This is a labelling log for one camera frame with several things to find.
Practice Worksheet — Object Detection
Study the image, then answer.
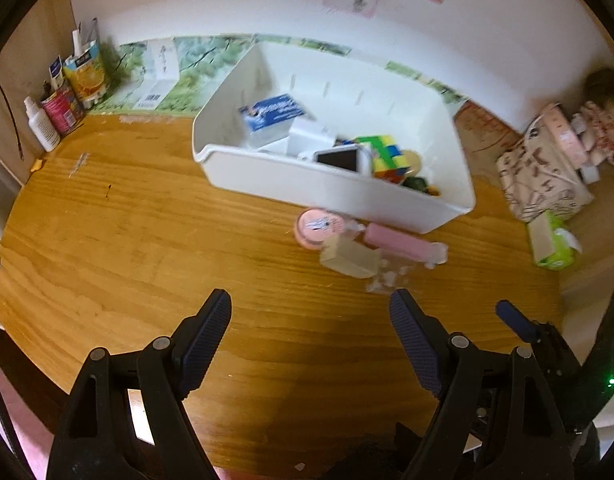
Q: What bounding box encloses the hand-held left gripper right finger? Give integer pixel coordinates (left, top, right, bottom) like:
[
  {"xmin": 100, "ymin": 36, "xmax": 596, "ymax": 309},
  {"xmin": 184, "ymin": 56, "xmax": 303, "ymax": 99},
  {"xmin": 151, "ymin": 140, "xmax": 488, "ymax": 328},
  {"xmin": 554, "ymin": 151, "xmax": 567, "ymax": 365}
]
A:
[{"xmin": 389, "ymin": 288, "xmax": 575, "ymax": 480}]

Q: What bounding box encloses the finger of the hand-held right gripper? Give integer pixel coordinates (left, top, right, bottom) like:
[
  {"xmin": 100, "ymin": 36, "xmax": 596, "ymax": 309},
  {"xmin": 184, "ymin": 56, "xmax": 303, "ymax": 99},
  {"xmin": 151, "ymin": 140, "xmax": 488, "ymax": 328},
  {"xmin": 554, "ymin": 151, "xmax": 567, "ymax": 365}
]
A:
[{"xmin": 496, "ymin": 300, "xmax": 583, "ymax": 386}]

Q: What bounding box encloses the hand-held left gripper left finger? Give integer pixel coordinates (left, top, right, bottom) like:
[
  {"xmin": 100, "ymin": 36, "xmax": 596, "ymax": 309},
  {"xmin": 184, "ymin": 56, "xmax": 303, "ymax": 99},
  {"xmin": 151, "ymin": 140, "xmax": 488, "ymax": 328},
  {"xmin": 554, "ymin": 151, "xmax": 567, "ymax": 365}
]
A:
[{"xmin": 46, "ymin": 288, "xmax": 233, "ymax": 480}]

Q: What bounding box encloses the green bottle with gold cap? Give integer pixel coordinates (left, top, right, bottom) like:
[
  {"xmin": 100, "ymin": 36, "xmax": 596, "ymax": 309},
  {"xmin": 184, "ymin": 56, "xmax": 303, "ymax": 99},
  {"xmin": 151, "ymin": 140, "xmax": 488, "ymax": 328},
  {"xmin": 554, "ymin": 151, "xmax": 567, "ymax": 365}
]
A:
[{"xmin": 402, "ymin": 175, "xmax": 440, "ymax": 197}]

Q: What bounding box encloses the white plastic storage bin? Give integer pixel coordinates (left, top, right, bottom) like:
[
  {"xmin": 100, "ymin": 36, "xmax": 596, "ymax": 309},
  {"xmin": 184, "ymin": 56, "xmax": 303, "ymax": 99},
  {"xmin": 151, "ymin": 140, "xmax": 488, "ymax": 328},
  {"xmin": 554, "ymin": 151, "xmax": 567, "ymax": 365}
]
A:
[{"xmin": 192, "ymin": 41, "xmax": 477, "ymax": 235}]

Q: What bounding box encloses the white camera box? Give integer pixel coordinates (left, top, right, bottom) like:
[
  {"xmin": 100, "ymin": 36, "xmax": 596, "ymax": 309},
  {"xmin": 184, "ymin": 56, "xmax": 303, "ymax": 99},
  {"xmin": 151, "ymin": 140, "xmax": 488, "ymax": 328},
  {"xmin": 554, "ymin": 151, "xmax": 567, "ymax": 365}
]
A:
[{"xmin": 313, "ymin": 144, "xmax": 374, "ymax": 175}]

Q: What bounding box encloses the white power adapter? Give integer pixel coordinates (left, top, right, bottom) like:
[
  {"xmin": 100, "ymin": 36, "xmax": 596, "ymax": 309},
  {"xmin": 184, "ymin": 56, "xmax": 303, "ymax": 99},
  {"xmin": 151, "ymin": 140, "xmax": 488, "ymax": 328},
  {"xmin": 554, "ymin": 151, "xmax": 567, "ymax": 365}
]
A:
[{"xmin": 287, "ymin": 117, "xmax": 338, "ymax": 158}]

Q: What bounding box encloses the green tissue pack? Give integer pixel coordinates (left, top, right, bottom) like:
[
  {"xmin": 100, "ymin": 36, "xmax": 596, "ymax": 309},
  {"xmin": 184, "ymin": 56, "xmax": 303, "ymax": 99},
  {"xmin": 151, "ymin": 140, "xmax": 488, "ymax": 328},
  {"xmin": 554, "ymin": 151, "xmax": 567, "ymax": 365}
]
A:
[{"xmin": 527, "ymin": 210, "xmax": 583, "ymax": 271}]

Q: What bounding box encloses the pink hair roller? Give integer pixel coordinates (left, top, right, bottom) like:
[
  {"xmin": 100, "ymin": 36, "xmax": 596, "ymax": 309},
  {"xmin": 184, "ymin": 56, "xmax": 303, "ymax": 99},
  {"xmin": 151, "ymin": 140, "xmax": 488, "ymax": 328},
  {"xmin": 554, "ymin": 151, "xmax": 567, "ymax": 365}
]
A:
[{"xmin": 363, "ymin": 223, "xmax": 430, "ymax": 262}]

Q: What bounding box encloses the printed canvas bag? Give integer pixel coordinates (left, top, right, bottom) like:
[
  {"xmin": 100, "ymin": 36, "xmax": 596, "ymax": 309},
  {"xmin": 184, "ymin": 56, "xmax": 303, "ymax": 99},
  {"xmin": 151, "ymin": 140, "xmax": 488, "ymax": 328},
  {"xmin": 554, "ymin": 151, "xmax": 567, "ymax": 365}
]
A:
[{"xmin": 496, "ymin": 132, "xmax": 595, "ymax": 224}]

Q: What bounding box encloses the pink round tin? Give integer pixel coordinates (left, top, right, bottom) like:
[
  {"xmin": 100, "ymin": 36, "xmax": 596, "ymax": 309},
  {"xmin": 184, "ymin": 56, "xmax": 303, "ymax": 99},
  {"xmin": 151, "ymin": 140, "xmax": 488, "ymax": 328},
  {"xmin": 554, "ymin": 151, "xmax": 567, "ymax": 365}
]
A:
[{"xmin": 295, "ymin": 208, "xmax": 344, "ymax": 250}]

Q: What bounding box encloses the colourful puzzle cube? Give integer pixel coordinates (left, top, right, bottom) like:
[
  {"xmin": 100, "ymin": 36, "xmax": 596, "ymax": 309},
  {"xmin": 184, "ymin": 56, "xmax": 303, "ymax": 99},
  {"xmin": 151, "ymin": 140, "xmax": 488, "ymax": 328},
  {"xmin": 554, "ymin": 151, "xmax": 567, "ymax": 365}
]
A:
[{"xmin": 354, "ymin": 134, "xmax": 405, "ymax": 185}]

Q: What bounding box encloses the red printed cardboard sheet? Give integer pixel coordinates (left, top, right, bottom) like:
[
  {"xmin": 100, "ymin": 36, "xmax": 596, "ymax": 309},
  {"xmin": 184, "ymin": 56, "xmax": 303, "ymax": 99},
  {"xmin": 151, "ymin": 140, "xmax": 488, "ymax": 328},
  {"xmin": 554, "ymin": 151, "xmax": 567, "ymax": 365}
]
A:
[{"xmin": 452, "ymin": 100, "xmax": 523, "ymax": 171}]

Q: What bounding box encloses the pink box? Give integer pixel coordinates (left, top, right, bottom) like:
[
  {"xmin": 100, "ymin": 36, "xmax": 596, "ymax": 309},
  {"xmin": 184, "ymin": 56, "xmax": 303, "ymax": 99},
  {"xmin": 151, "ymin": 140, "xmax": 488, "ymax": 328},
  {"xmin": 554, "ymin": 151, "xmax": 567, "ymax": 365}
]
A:
[{"xmin": 537, "ymin": 102, "xmax": 590, "ymax": 170}]

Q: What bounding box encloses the doll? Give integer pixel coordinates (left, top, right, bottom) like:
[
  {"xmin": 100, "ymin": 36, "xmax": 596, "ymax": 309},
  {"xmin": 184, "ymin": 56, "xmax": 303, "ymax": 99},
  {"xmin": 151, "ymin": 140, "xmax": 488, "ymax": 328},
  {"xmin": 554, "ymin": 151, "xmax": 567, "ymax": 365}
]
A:
[{"xmin": 570, "ymin": 67, "xmax": 614, "ymax": 167}]

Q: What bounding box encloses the blue and white box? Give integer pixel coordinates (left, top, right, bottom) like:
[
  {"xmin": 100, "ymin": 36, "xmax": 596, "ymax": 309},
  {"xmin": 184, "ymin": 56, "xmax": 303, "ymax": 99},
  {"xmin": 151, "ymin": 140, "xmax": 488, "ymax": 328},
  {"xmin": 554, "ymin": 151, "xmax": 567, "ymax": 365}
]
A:
[{"xmin": 238, "ymin": 94, "xmax": 310, "ymax": 148}]

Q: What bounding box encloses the white box with barcode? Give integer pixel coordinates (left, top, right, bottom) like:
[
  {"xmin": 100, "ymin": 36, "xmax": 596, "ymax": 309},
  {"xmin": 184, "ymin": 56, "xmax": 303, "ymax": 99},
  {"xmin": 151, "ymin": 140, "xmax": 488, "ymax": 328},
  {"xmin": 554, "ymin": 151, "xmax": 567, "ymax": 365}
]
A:
[{"xmin": 133, "ymin": 39, "xmax": 180, "ymax": 111}]

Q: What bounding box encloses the white spray bottle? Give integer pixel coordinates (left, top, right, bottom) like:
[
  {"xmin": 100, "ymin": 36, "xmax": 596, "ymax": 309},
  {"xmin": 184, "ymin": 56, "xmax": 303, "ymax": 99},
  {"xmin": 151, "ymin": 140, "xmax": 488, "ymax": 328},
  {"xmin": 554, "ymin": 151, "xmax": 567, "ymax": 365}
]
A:
[{"xmin": 23, "ymin": 96, "xmax": 62, "ymax": 153}]

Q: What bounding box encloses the pink can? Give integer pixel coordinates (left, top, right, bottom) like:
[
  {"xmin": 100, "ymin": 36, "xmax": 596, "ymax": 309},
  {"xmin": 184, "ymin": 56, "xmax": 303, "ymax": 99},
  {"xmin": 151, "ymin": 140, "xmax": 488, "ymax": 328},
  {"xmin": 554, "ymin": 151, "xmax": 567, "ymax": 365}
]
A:
[{"xmin": 41, "ymin": 85, "xmax": 86, "ymax": 136}]

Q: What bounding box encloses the orange juice packet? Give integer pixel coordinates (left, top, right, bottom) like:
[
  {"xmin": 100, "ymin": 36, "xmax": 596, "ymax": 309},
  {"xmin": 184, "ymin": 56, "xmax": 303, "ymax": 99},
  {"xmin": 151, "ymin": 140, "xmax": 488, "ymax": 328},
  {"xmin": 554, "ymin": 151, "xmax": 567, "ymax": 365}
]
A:
[{"xmin": 63, "ymin": 42, "xmax": 112, "ymax": 111}]

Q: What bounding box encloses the white bottle with blue label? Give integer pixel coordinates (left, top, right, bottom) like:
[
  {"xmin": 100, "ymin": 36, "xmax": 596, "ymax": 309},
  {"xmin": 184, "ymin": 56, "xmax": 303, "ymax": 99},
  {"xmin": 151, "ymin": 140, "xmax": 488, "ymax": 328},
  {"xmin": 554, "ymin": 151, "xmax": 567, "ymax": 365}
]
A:
[{"xmin": 48, "ymin": 57, "xmax": 68, "ymax": 92}]

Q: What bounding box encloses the wooden cabinet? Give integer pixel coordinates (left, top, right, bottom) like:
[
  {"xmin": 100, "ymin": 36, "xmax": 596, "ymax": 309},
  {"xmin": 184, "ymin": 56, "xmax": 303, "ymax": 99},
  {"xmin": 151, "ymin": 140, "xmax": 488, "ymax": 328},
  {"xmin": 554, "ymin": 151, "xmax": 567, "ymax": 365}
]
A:
[{"xmin": 0, "ymin": 0, "xmax": 82, "ymax": 201}]

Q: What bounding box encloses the dark cable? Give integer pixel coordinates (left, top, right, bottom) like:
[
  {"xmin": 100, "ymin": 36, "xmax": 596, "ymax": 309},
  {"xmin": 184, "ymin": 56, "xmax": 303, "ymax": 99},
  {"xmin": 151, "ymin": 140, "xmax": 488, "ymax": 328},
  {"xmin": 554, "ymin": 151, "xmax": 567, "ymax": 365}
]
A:
[{"xmin": 0, "ymin": 67, "xmax": 25, "ymax": 162}]

